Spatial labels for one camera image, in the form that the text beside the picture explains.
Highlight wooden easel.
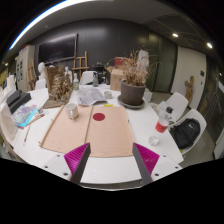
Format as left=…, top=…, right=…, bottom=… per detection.
left=71, top=50, right=90, bottom=81
left=26, top=59, right=38, bottom=91

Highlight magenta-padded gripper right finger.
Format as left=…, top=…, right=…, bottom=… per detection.
left=132, top=142, right=184, bottom=186

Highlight wooden figure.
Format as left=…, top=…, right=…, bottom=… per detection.
left=184, top=75, right=195, bottom=104

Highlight green-labelled spray bottle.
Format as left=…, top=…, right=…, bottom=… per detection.
left=72, top=73, right=80, bottom=91

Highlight white ceramic mug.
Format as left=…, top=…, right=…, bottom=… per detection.
left=64, top=102, right=80, bottom=120

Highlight white cabinet with pictures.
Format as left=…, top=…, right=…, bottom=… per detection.
left=15, top=44, right=36, bottom=93

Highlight dried plant in grey pot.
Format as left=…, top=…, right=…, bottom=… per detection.
left=119, top=49, right=152, bottom=107

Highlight grey plant saucer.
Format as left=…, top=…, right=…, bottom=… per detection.
left=116, top=94, right=146, bottom=110

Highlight small pale cup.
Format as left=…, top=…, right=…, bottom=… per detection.
left=103, top=89, right=114, bottom=100

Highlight small white plaster figure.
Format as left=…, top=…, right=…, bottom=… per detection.
left=65, top=66, right=73, bottom=84

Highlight black wall screen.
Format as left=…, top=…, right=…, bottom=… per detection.
left=37, top=33, right=79, bottom=64

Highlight brown cardboard box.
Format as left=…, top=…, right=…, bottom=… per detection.
left=109, top=66, right=126, bottom=92

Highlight paint brushes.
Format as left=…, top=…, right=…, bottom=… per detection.
left=28, top=113, right=47, bottom=127

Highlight black flat boxes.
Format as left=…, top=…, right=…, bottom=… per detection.
left=5, top=89, right=33, bottom=114

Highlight red box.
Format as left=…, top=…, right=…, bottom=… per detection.
left=113, top=56, right=129, bottom=69

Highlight black backpack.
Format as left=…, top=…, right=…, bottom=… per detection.
left=169, top=118, right=202, bottom=150

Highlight white plaster bust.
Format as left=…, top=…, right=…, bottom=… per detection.
left=37, top=61, right=47, bottom=81

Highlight white plastic chair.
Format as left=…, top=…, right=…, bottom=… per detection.
left=164, top=91, right=189, bottom=121
left=173, top=108, right=208, bottom=156
left=34, top=78, right=47, bottom=90
left=79, top=70, right=98, bottom=86

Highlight flat round red coaster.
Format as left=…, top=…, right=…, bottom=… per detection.
left=92, top=112, right=106, bottom=122

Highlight colourful picture book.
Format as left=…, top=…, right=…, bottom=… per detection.
left=13, top=103, right=38, bottom=129

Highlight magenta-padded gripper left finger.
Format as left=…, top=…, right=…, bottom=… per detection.
left=42, top=142, right=92, bottom=185

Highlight loose papers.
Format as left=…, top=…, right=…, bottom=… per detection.
left=156, top=100, right=178, bottom=121

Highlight white plaster head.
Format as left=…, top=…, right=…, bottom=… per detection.
left=136, top=49, right=150, bottom=73

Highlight dark spray bottle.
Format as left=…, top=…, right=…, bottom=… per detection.
left=92, top=72, right=100, bottom=88

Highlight clear bottle with red label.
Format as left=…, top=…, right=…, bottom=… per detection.
left=148, top=106, right=175, bottom=147

